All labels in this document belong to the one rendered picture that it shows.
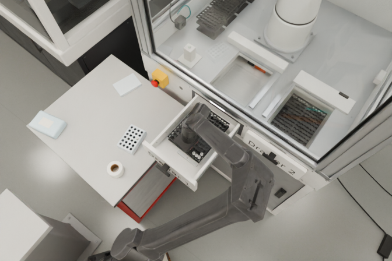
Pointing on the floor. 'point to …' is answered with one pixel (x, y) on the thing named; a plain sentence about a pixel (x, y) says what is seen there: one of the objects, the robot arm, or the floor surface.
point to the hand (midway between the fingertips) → (186, 145)
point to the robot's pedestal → (41, 234)
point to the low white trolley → (114, 136)
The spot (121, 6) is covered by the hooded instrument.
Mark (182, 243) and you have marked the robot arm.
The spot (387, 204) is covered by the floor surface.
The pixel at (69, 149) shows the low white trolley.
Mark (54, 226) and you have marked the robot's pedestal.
